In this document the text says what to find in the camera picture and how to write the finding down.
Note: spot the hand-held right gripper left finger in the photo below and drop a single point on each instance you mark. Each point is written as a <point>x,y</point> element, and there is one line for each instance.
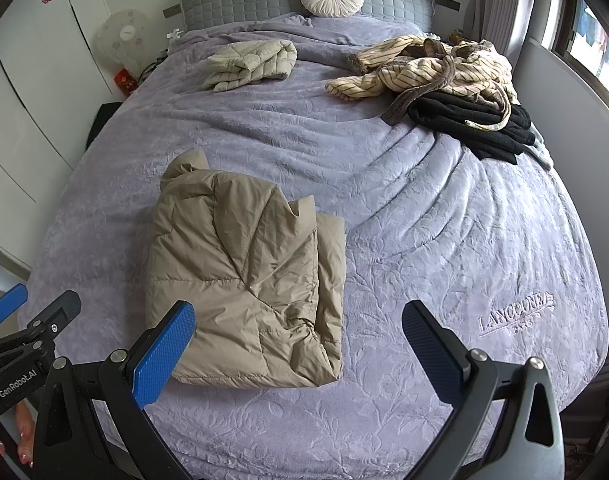
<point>164,355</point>

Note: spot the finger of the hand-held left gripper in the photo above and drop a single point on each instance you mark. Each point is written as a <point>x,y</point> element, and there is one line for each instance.
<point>7,302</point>
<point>59,310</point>

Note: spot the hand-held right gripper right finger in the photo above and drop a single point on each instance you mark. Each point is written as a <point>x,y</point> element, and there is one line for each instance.
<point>432,350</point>

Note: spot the beige puffer jacket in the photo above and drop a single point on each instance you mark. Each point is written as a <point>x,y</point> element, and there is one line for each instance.
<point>244,270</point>

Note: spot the person's left hand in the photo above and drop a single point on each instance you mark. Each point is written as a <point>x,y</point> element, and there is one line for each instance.
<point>22,435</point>

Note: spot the purple bed blanket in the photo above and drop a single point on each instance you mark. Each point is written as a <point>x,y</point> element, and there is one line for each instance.
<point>434,235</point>

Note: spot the black bedside object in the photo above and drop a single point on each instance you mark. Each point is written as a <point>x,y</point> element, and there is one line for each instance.
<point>100,122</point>

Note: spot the white wardrobe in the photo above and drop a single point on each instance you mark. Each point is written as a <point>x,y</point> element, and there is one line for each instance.
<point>24,85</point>

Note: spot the black garment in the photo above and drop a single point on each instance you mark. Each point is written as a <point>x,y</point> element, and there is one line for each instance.
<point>449,115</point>

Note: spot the red box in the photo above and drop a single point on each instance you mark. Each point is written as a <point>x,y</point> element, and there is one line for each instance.
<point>125,80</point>

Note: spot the beige striped robe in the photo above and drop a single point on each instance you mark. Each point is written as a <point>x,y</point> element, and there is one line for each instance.
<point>414,72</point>

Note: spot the white round fan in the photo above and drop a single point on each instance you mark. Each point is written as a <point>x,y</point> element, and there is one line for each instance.
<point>124,35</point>

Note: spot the white charger plug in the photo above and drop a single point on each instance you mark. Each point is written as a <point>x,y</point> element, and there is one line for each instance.
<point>174,34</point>

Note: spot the folded cream quilted jacket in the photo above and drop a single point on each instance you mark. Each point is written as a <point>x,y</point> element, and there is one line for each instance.
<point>254,62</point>

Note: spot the grey curtain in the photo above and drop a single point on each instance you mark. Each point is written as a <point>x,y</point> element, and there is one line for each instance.
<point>494,5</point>

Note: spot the window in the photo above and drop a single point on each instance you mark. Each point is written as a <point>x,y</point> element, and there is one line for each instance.
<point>589,25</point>

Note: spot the dark headboard bracket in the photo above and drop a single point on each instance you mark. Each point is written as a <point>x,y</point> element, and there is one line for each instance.
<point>173,10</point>
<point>445,3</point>

